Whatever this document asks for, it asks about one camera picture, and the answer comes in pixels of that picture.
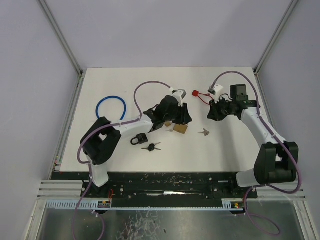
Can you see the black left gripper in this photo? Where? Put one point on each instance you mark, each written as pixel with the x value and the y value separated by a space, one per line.
pixel 180 114

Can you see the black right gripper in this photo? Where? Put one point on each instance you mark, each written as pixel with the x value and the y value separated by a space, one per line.
pixel 215 111

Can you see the large brass padlock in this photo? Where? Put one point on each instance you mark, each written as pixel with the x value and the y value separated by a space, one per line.
pixel 180 128

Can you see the red cable padlock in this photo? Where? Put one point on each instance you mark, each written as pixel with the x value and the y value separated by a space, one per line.
pixel 200 96

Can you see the black-headed keys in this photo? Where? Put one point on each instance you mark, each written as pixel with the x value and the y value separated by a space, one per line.
pixel 151 147

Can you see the black padlock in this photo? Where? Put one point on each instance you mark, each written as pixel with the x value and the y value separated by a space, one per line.
pixel 139 139

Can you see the blue cable lock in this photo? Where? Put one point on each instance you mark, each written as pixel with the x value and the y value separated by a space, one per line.
pixel 111 106

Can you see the small brass padlock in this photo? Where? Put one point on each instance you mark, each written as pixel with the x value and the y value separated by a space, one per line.
pixel 168 123

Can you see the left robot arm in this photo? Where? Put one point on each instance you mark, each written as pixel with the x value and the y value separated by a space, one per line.
pixel 101 140

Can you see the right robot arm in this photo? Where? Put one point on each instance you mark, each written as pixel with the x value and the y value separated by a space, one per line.
pixel 276 159

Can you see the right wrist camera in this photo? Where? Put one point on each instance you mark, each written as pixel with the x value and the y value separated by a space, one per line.
pixel 216 90

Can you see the aluminium frame post right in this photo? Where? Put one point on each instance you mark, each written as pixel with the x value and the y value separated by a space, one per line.
pixel 276 35

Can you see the aluminium frame post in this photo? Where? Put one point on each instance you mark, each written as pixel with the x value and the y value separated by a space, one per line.
pixel 276 35
pixel 59 35

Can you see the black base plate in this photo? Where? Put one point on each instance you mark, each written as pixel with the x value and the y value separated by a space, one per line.
pixel 169 190

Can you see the grey slotted cable duct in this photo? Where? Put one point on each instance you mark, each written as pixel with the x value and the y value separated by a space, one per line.
pixel 96 205

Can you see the aluminium frame post left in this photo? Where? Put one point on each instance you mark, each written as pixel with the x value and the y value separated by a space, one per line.
pixel 59 35

